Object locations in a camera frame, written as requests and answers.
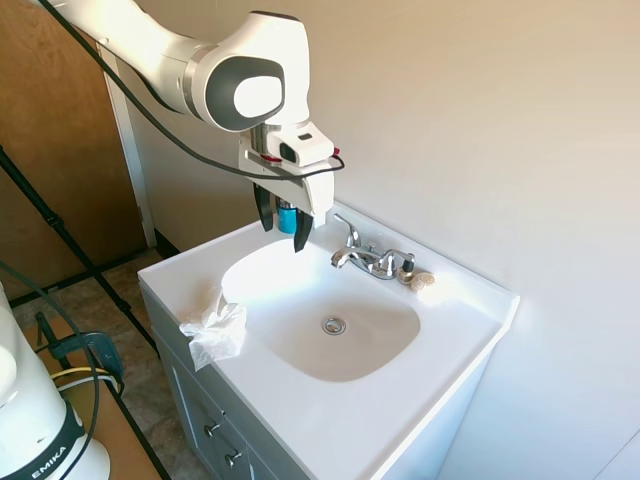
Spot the white sink vanity top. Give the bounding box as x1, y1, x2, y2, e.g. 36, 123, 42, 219
137, 200, 521, 477

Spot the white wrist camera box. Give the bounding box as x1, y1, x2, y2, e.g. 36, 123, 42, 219
267, 123, 335, 168

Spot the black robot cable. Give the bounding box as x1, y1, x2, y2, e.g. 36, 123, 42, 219
38, 0, 346, 179

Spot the crumpled white tissue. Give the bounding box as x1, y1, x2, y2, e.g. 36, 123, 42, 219
179, 284, 249, 373

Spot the brown wooden door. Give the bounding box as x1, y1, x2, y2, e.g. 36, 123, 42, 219
0, 0, 149, 301

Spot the blue bottle with black cap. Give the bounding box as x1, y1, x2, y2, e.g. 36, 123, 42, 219
276, 198, 298, 235

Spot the blue metal clamp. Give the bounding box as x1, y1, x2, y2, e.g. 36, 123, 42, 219
35, 312, 125, 386

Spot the chrome sink faucet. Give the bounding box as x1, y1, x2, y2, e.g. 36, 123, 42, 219
329, 213, 416, 281

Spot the yellow cable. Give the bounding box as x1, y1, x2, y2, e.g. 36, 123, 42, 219
52, 367, 124, 396

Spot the black tripod stand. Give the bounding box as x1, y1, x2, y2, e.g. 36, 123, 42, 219
0, 145, 160, 356

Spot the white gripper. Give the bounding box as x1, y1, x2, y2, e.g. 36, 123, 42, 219
237, 139, 335, 254

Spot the grey vanity cabinet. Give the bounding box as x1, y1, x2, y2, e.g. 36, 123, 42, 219
141, 287, 486, 480

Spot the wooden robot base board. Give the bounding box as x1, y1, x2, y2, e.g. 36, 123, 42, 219
54, 377, 171, 480

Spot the white door frame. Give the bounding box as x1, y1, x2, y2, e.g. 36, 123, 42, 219
97, 43, 159, 249

